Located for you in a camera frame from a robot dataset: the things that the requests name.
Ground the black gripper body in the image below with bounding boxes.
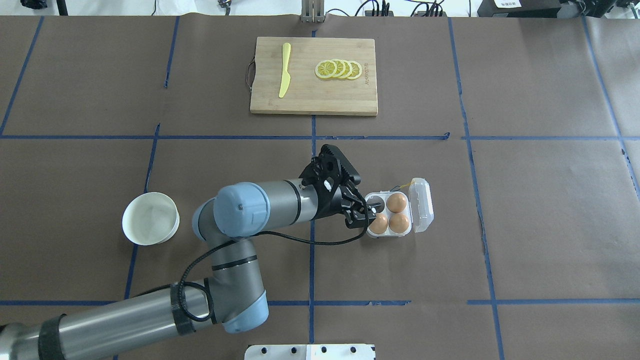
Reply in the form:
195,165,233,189
315,184,355,220

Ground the brown egg from bowl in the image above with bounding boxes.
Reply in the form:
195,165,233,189
368,213,389,235

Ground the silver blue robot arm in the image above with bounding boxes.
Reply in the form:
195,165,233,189
1,178,345,360

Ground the brown egg rear slot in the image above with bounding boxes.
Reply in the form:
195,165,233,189
386,192,409,214

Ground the brown egg slot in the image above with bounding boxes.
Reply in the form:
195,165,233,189
388,213,411,234
386,192,409,214

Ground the brown egg front slot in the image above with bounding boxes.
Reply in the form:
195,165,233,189
388,213,411,234

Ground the clear plastic egg box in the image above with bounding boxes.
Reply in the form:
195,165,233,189
365,177,435,239

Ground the bamboo cutting board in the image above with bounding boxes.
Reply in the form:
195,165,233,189
250,36,378,117

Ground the yellow plastic knife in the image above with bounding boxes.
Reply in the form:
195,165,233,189
278,42,291,99

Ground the white round bowl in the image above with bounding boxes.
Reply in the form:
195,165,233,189
121,192,181,246

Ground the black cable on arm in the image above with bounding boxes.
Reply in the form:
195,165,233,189
177,207,371,323

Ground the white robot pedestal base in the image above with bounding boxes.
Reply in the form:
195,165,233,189
244,343,377,360

